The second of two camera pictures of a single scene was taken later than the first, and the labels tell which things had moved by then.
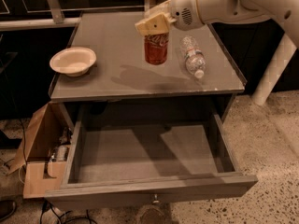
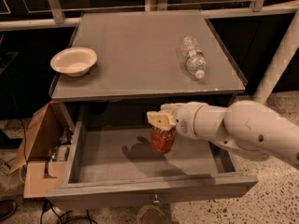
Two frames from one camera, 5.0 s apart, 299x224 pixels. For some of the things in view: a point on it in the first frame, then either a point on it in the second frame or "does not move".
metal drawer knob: [156, 201] does not move
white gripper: [184, 12] -> [184, 119]
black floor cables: [47, 204] does not move
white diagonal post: [275, 70] does not move
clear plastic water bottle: [194, 59] does not move
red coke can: [156, 48] -> [162, 140]
